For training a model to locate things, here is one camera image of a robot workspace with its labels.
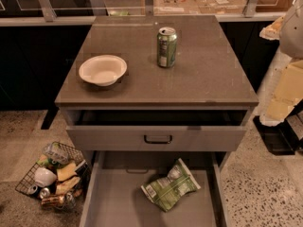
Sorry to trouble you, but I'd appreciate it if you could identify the green chip bag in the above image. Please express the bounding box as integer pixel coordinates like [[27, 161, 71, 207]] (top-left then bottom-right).
[[141, 158, 201, 212]]

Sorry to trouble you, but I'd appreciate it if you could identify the black wire basket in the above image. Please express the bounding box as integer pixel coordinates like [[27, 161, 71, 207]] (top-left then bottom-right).
[[15, 142, 91, 211]]

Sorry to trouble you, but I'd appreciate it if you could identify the cardboard box left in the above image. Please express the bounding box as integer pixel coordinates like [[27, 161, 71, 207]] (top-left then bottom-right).
[[153, 0, 200, 15]]

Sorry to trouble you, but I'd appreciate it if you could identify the grey top drawer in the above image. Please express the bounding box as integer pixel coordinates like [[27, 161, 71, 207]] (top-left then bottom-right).
[[62, 107, 251, 151]]

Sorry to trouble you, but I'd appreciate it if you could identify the white ceramic bowl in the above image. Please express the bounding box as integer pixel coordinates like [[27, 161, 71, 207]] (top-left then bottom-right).
[[34, 167, 57, 187]]

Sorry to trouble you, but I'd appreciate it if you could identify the grey drawer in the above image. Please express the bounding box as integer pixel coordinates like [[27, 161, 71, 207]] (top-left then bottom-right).
[[62, 107, 251, 151], [80, 151, 232, 227]]

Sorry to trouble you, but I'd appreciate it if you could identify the grey drawer cabinet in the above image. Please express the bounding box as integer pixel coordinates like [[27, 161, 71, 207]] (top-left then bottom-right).
[[54, 14, 260, 227]]

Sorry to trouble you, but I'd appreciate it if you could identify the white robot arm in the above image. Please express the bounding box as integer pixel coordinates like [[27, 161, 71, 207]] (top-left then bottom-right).
[[258, 0, 303, 127]]

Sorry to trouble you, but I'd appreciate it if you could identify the silver can middle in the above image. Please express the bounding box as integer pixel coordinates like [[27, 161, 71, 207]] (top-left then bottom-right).
[[39, 187, 50, 199]]

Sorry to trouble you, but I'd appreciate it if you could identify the yellow sponge lower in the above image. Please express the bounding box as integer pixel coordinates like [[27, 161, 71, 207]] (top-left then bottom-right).
[[56, 176, 80, 195]]

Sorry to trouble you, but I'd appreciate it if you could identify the white paper bowl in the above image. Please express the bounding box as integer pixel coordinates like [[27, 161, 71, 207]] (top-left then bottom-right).
[[79, 55, 127, 86]]

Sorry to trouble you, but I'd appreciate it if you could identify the silver can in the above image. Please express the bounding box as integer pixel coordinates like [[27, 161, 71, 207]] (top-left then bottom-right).
[[27, 184, 39, 196], [39, 187, 50, 199]]

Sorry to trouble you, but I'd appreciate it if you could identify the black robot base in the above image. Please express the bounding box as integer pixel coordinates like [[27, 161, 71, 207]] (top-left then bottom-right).
[[253, 101, 303, 155]]

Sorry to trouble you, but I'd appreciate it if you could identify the silver can left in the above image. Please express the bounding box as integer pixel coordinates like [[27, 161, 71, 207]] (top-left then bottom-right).
[[27, 184, 39, 196]]

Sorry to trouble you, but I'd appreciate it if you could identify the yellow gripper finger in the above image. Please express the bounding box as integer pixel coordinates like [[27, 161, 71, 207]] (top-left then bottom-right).
[[259, 16, 284, 41], [260, 60, 303, 127]]

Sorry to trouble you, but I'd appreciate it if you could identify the clear plastic bottle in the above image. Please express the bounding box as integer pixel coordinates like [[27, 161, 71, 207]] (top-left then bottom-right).
[[43, 142, 69, 165]]

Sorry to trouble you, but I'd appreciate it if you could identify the green soda can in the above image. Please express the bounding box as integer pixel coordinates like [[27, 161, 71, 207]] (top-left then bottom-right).
[[157, 26, 177, 68]]

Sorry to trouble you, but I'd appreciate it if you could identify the yellow sponge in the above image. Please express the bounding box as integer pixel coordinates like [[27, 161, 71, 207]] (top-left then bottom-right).
[[56, 176, 80, 195], [57, 162, 76, 182]]

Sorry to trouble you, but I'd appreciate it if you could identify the yellow sponge upper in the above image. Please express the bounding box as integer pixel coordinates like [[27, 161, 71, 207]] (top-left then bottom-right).
[[57, 162, 76, 182]]

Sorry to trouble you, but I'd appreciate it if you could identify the brown shiny can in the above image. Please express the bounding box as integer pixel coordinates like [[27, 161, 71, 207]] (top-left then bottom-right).
[[42, 195, 65, 207]]

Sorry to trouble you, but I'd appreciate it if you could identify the grey middle drawer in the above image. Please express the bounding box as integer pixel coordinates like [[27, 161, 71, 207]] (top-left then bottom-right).
[[80, 151, 232, 227]]

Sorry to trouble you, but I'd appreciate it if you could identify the black drawer handle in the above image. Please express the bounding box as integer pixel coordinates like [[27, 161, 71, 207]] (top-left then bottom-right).
[[144, 135, 172, 145]]

